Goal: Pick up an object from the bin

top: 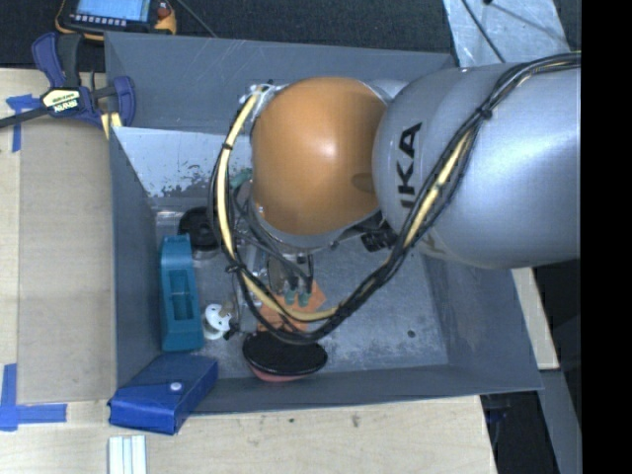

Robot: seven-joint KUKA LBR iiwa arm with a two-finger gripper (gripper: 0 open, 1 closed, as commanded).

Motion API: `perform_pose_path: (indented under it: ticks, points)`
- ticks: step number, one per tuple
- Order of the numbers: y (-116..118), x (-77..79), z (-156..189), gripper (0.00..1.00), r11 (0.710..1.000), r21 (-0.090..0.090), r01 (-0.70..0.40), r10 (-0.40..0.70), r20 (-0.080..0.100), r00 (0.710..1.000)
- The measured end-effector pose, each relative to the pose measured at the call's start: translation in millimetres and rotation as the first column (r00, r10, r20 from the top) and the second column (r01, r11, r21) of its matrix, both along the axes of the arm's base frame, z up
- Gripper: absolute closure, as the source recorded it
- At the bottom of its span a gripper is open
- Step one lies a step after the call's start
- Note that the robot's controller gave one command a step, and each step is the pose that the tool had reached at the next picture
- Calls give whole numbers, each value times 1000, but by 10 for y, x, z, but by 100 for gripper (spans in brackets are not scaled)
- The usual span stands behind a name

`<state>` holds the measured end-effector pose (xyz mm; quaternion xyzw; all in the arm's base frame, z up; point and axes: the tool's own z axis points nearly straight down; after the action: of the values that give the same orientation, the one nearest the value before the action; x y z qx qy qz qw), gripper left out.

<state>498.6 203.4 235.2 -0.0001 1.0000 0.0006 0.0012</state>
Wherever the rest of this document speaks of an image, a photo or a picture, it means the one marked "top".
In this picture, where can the black and red disc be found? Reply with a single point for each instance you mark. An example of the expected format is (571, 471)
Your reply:
(281, 356)

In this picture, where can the black round knob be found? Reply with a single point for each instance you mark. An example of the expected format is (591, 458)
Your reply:
(196, 225)

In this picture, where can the teal rectangular box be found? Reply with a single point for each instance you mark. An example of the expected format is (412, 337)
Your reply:
(181, 294)

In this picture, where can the grey metal bin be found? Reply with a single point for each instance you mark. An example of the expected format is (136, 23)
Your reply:
(395, 324)

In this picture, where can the blue case with white button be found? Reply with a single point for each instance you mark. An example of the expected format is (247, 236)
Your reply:
(158, 395)

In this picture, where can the pale wood board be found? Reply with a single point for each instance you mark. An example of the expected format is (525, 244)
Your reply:
(64, 264)

